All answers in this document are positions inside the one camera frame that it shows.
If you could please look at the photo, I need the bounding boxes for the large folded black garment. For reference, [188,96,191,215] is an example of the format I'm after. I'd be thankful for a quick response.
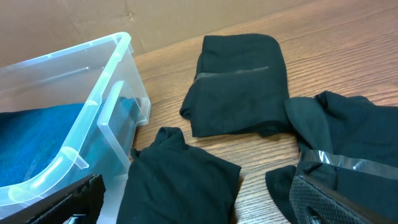
[180,34,292,138]

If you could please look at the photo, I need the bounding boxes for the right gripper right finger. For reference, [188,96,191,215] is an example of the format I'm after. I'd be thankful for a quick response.
[289,175,396,224]

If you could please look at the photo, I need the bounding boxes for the blue denim jeans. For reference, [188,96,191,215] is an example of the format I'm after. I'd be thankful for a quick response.
[0,96,142,188]

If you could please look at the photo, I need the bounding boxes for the black taped garment right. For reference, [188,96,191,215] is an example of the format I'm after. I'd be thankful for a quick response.
[265,91,397,223]

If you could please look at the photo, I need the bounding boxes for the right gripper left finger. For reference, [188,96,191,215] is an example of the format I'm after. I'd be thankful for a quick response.
[1,174,106,224]

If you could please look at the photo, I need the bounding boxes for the clear plastic storage bin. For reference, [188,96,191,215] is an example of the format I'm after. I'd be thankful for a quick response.
[1,32,151,223]

